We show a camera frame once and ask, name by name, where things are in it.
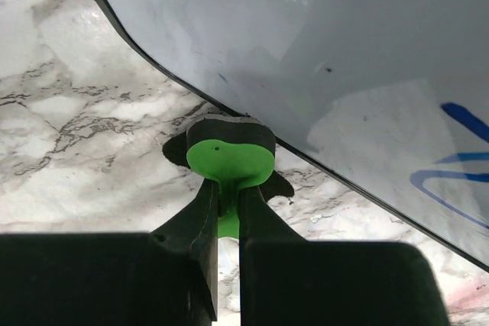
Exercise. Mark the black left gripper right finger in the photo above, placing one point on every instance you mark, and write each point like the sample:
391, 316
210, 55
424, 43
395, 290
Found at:
289, 280

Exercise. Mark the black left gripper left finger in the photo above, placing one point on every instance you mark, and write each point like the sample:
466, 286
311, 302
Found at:
164, 277

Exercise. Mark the green black whiteboard eraser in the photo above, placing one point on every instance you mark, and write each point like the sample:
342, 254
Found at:
235, 152

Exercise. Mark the white dry-erase whiteboard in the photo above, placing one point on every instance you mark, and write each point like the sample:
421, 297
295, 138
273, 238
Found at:
389, 96

